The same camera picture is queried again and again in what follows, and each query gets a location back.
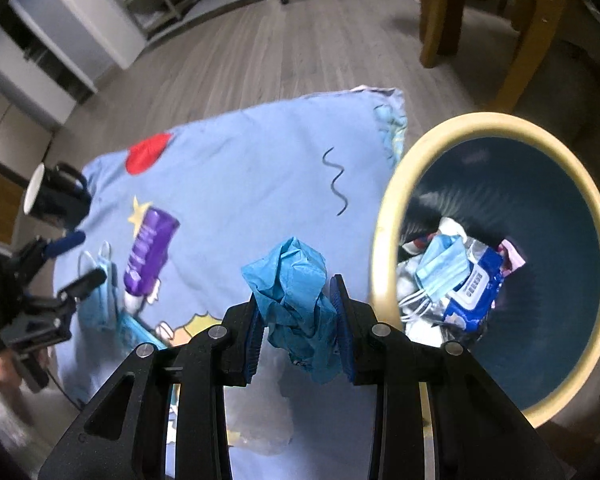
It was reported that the purple bottle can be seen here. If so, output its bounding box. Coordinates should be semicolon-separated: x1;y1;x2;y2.
122;205;181;313

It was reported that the pink wrapper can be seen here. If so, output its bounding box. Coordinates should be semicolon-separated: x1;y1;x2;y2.
497;240;527;276

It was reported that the blue glove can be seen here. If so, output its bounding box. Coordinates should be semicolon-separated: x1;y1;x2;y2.
241;236;343;385

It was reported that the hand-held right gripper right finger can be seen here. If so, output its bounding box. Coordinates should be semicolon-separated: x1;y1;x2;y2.
327;274;566;480

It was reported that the blue wet wipes pack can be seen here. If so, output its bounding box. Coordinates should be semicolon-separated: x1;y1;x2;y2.
442;247;506;333

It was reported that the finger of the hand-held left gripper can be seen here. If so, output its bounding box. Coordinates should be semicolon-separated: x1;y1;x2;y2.
10;230;87;273
54;267;108;303

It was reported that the person's left hand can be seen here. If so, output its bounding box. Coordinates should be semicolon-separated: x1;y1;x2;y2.
0;352;25;392

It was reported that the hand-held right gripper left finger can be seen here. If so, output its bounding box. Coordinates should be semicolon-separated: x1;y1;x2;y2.
39;292;268;480

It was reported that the black mug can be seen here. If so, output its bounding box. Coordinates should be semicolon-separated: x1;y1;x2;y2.
22;162;92;226

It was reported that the blue printed blanket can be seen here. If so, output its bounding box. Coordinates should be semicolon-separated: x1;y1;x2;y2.
50;87;408;480

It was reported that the blue face mask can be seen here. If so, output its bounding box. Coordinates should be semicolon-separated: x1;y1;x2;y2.
414;235;473;306
77;241;168;348

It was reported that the wooden chair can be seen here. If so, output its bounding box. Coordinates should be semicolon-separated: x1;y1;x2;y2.
419;0;568;116

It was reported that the person's left forearm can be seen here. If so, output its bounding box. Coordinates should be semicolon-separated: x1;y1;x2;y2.
0;375;48;458

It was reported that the blue bin with yellow rim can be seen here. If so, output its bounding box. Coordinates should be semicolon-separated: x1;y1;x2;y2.
369;112;600;428

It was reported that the grey cabinet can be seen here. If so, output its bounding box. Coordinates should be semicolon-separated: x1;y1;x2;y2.
0;25;78;196

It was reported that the black cable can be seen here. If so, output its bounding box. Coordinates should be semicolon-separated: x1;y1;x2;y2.
44;355;88;409

